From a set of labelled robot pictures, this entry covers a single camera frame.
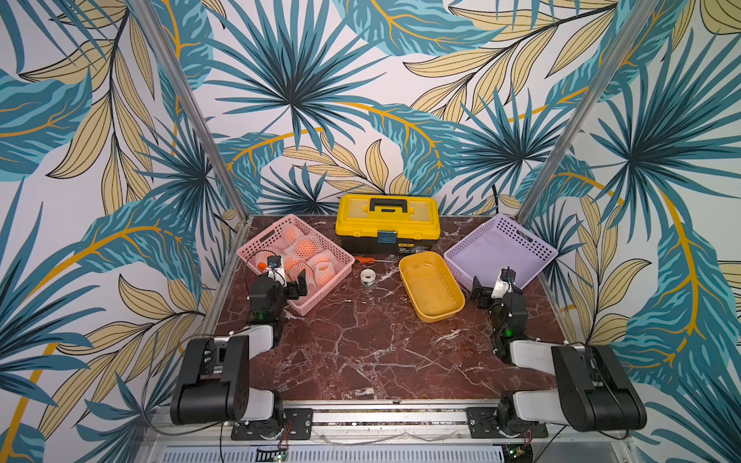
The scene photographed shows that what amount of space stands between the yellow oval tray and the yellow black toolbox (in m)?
0.05

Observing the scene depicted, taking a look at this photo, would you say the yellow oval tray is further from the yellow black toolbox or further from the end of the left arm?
the end of the left arm

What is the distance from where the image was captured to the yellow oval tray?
0.96 m

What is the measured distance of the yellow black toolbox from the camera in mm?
969
